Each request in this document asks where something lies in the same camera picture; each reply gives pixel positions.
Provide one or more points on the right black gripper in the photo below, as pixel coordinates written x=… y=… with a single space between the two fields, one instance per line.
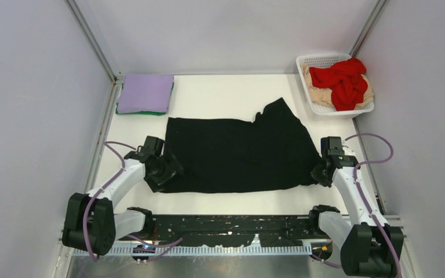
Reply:
x=317 y=176

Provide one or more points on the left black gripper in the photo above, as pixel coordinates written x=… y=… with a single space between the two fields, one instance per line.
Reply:
x=171 y=169

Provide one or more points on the black t shirt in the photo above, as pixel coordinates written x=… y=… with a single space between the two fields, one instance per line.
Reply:
x=272 y=152

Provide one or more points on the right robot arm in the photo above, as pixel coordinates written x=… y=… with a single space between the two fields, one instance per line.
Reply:
x=369 y=245

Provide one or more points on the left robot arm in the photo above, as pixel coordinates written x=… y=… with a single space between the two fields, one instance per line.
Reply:
x=91 y=225

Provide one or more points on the beige t shirt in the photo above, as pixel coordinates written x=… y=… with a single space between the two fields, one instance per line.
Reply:
x=322 y=96

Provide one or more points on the red t shirt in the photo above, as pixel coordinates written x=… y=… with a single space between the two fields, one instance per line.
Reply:
x=345 y=80

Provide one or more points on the folded purple t shirt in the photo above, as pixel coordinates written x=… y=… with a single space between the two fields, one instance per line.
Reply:
x=134 y=78

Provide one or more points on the white plastic basket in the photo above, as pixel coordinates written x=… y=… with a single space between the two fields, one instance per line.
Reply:
x=325 y=60

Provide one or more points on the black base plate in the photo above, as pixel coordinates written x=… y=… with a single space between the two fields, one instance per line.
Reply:
x=231 y=230

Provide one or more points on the white cable duct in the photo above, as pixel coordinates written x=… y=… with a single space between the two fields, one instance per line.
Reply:
x=125 y=249

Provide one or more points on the left aluminium frame post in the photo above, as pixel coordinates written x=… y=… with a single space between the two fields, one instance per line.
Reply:
x=88 y=24

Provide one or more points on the aluminium frame post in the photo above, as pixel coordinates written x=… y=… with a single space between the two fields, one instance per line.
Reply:
x=369 y=25
x=88 y=24

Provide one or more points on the right aluminium frame post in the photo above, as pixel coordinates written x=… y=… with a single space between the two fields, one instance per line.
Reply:
x=369 y=25

